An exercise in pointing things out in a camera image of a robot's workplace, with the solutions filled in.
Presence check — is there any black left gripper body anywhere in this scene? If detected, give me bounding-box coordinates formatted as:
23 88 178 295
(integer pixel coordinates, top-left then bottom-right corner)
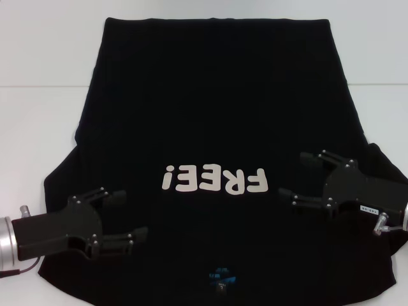
11 194 105 261

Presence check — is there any arm connector cable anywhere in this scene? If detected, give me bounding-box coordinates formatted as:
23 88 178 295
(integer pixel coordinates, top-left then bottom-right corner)
374 214 406 237
0 206 43 277

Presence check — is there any black t-shirt with FREE print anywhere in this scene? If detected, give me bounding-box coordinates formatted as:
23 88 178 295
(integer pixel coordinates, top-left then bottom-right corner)
37 17 408 306

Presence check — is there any right arm connector cable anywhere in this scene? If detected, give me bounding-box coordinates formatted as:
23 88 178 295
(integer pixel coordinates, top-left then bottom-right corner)
374 214 406 237

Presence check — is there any left arm connector cable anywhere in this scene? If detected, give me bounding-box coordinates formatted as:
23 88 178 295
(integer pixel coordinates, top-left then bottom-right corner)
0 206 43 277

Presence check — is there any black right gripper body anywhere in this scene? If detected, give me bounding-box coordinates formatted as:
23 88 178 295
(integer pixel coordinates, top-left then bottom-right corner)
321 160 408 221

